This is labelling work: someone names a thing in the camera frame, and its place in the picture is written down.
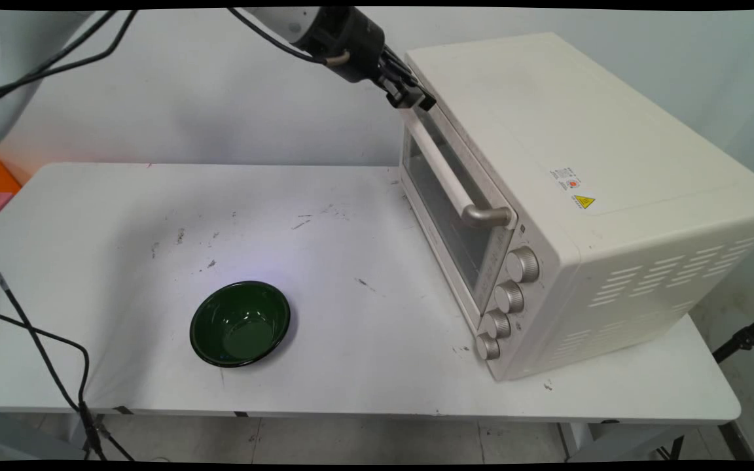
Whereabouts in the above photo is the black tripod stand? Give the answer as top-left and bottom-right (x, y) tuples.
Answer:
(711, 307), (754, 364)

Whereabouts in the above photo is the silver oven knob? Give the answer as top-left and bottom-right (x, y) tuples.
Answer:
(506, 246), (541, 284)
(483, 309), (513, 340)
(494, 280), (526, 315)
(475, 332), (502, 362)

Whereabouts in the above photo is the black cable with grey plug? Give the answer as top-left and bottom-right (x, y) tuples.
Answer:
(226, 7), (352, 67)

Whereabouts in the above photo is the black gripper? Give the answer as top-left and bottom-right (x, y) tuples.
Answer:
(298, 7), (437, 111)

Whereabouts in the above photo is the black floor cable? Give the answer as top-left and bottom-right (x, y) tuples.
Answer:
(0, 203), (136, 462)

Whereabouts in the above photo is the dark green bowl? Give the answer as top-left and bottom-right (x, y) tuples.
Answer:
(189, 281), (292, 368)

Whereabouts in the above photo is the white table leg frame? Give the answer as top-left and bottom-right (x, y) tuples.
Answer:
(556, 421), (754, 462)

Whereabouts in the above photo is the cream toaster oven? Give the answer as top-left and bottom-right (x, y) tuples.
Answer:
(398, 32), (754, 383)

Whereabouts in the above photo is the glass oven door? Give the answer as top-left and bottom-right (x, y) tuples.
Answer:
(398, 98), (522, 332)

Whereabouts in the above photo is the cream oven door handle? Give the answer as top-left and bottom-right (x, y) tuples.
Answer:
(398, 105), (516, 229)

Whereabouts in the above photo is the white label sticker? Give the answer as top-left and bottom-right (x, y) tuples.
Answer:
(550, 166), (581, 192)

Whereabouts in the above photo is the thin black camera cable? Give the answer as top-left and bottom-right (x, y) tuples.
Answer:
(0, 9), (139, 113)

